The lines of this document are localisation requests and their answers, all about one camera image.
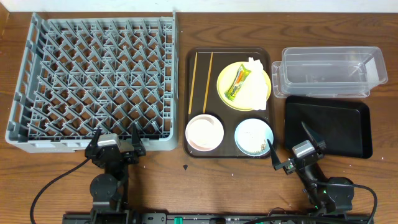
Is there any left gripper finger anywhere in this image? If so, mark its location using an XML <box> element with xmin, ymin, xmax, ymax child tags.
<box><xmin>131</xmin><ymin>123</ymin><xmax>142</xmax><ymax>148</ymax></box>
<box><xmin>90</xmin><ymin>128</ymin><xmax>101</xmax><ymax>147</ymax></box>

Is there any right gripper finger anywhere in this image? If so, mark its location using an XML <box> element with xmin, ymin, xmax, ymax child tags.
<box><xmin>302</xmin><ymin>122</ymin><xmax>326</xmax><ymax>149</ymax></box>
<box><xmin>267</xmin><ymin>139</ymin><xmax>282</xmax><ymax>170</ymax></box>

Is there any light blue bowl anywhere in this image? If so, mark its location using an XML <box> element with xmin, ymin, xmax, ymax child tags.
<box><xmin>234</xmin><ymin>118</ymin><xmax>274</xmax><ymax>157</ymax></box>

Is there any white pink bowl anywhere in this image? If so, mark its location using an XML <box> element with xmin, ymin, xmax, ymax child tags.
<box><xmin>185</xmin><ymin>114</ymin><xmax>224</xmax><ymax>152</ymax></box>

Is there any white napkin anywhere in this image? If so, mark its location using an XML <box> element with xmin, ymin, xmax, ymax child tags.
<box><xmin>248</xmin><ymin>57</ymin><xmax>269</xmax><ymax>110</ymax></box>

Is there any green snack wrapper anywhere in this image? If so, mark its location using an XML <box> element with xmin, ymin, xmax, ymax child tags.
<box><xmin>224</xmin><ymin>64</ymin><xmax>251</xmax><ymax>101</ymax></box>

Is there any wooden chopstick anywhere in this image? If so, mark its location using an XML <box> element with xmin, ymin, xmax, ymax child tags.
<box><xmin>202</xmin><ymin>52</ymin><xmax>213</xmax><ymax>114</ymax></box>
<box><xmin>188</xmin><ymin>52</ymin><xmax>198</xmax><ymax>115</ymax></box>

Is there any yellow round plate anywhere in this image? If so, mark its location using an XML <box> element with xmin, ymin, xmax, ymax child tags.
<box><xmin>216</xmin><ymin>62</ymin><xmax>271</xmax><ymax>111</ymax></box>

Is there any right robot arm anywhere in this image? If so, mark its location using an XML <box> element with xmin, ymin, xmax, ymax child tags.
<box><xmin>267</xmin><ymin>123</ymin><xmax>354</xmax><ymax>215</ymax></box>

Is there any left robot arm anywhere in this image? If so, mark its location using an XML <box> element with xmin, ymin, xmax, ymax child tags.
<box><xmin>85</xmin><ymin>125</ymin><xmax>146</xmax><ymax>224</ymax></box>

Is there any grey plastic dishwasher rack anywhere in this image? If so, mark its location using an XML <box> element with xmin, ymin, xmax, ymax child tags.
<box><xmin>5</xmin><ymin>14</ymin><xmax>179</xmax><ymax>153</ymax></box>

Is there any clear plastic waste bin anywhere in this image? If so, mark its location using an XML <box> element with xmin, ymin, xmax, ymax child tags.
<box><xmin>272</xmin><ymin>46</ymin><xmax>388</xmax><ymax>98</ymax></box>

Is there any black rectangular tray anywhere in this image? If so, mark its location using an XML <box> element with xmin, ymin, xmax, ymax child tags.
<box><xmin>284</xmin><ymin>96</ymin><xmax>373</xmax><ymax>159</ymax></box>

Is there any dark brown serving tray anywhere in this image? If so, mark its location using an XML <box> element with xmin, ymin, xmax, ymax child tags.
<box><xmin>183</xmin><ymin>47</ymin><xmax>275</xmax><ymax>159</ymax></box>

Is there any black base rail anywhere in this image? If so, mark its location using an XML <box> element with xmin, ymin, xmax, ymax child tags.
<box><xmin>62</xmin><ymin>212</ymin><xmax>374</xmax><ymax>224</ymax></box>

